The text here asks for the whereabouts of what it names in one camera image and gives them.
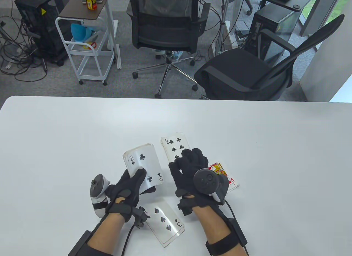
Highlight black computer tower yellow sticker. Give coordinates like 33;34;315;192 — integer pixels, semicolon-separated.
14;0;75;66

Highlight black right glove cable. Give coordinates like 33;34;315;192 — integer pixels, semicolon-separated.
224;200;249;256

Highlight dark office desk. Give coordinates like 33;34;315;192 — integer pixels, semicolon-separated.
243;0;313;11

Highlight hearts face playing card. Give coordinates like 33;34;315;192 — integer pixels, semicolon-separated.
208;162;240;194

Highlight black chair base with casters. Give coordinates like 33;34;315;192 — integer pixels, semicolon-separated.
243;0;267;16

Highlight person's right hand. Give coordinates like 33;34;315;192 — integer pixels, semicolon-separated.
168;147;229;219

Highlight stack of red-backed playing cards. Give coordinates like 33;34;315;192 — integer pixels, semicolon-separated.
122;143;164;194

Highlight black left forearm strap pack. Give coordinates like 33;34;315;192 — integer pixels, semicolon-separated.
68;231;113;256

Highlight black forearm strap pack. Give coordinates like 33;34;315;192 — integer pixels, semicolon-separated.
68;231;113;256
205;219;248;256

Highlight brown top white side table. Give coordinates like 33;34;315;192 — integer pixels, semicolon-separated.
59;0;122;70

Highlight black padded office chair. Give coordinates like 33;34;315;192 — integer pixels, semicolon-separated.
194;14;345;101

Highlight white wire rolling cart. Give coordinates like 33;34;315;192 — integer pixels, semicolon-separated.
55;17;115;86

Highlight grey left hand controller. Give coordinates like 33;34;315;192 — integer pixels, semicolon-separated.
90;174;111;218

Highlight person's right forearm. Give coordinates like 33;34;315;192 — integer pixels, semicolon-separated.
192;207;240;256

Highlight black spades playing card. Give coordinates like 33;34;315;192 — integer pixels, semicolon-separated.
146;201;185;247

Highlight black right forearm strap pack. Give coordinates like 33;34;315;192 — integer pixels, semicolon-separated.
205;219;248;256

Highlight black glass side computer tower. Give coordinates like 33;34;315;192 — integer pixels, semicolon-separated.
243;4;302;67

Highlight black mesh back office chair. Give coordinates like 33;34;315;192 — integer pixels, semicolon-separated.
126;0;211;99

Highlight black left glove cable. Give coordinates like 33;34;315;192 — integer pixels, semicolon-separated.
121;224;136;256

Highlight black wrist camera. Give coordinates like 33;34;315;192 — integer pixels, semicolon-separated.
177;197;194;217
133;207;150;228

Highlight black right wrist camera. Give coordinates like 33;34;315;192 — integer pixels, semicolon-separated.
177;197;194;217

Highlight blue plastic bowl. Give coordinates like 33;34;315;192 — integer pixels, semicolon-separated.
71;23;97;43

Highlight person's left hand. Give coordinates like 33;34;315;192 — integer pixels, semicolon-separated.
105;169;156;223

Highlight black glove cable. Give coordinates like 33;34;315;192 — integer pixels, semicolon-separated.
224;200;249;256
121;224;136;256

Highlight person's left forearm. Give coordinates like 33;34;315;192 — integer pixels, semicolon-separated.
88;213;127;254

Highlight pile of face-up clubs cards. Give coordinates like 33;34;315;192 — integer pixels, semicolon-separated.
160;132;193;164

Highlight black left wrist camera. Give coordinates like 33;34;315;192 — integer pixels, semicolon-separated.
133;207;150;228

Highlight tangle of black floor cables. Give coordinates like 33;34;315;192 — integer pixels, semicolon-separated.
0;15;49;82

